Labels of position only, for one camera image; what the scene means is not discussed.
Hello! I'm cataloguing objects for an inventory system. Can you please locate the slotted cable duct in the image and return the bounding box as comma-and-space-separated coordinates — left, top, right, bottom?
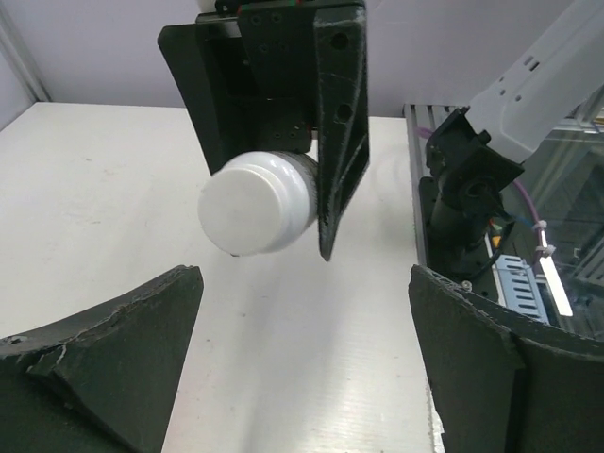
493, 255, 550, 325

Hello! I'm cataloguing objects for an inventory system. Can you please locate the white pill bottle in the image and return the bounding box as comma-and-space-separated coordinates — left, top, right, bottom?
198, 151, 318, 257

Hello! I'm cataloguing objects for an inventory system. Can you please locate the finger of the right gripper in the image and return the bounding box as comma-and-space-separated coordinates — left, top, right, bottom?
313, 4, 369, 261
158, 25, 236, 174

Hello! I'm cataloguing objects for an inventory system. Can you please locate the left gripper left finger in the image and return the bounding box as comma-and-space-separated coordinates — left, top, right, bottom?
1, 265, 204, 452

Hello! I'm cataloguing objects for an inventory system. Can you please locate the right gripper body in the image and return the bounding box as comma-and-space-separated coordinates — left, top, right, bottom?
195, 1, 365, 154

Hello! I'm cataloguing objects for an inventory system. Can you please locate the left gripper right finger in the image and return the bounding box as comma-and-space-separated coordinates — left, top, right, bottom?
409, 265, 603, 452

